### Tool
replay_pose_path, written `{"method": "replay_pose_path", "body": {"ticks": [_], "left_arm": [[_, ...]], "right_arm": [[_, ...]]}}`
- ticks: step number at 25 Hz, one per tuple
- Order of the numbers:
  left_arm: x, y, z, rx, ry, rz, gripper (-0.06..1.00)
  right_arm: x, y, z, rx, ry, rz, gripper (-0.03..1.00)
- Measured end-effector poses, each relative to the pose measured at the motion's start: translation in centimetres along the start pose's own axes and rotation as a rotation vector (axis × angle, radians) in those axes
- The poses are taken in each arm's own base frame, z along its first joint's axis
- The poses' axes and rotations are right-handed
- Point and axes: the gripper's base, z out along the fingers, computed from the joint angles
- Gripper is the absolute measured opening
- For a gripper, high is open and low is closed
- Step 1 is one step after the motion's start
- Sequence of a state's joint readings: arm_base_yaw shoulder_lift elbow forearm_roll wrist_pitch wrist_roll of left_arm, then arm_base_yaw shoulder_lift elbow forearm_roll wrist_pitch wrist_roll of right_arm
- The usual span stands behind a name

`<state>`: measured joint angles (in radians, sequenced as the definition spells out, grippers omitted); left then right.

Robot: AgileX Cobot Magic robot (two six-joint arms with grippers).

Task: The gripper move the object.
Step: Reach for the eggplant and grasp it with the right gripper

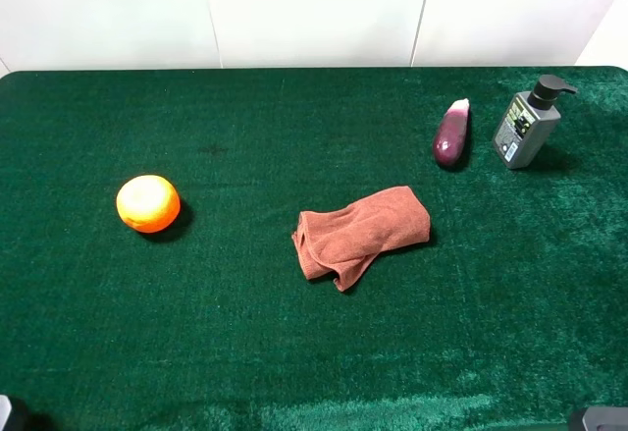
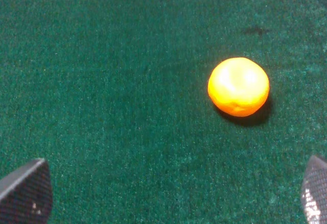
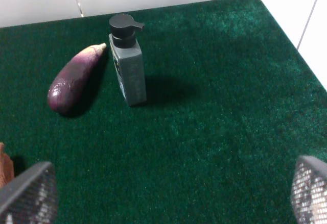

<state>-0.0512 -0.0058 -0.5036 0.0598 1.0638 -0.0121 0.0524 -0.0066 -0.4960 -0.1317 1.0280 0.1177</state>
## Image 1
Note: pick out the purple eggplant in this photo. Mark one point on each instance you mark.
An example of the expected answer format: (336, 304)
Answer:
(451, 135)

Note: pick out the grey pump dispenser bottle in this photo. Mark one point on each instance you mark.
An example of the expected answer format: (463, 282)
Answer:
(528, 121)

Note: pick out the brown folded cloth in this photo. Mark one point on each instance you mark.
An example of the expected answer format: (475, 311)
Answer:
(347, 241)

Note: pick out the orange fruit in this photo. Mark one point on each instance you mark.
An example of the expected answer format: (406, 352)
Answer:
(148, 204)

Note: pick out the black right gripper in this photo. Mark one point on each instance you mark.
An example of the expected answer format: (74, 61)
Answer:
(599, 418)

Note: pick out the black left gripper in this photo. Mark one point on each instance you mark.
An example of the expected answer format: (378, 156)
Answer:
(13, 414)

